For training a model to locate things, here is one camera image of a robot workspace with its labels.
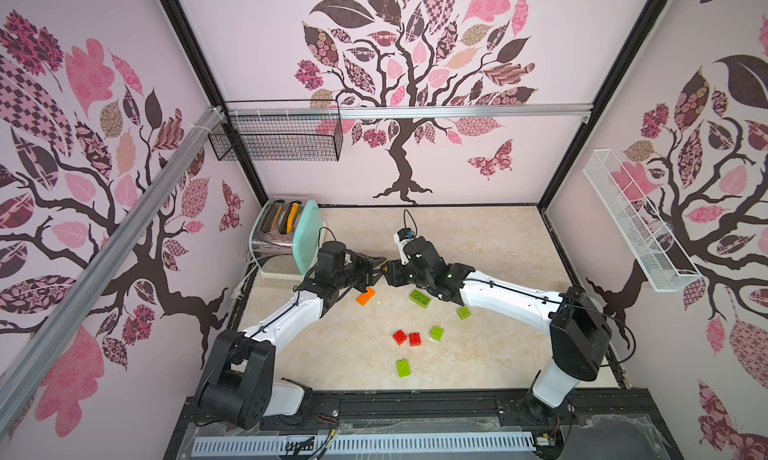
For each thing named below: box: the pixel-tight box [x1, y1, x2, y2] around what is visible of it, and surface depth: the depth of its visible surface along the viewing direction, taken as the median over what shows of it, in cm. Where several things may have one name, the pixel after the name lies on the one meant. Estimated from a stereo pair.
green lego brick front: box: [397, 359, 412, 378], surface depth 82 cm
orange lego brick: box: [356, 287, 376, 307], surface depth 97 cm
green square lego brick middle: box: [430, 326, 445, 342], surface depth 88 cm
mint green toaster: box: [249, 196, 323, 276], surface depth 95 cm
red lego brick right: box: [409, 332, 422, 347], surface depth 86 cm
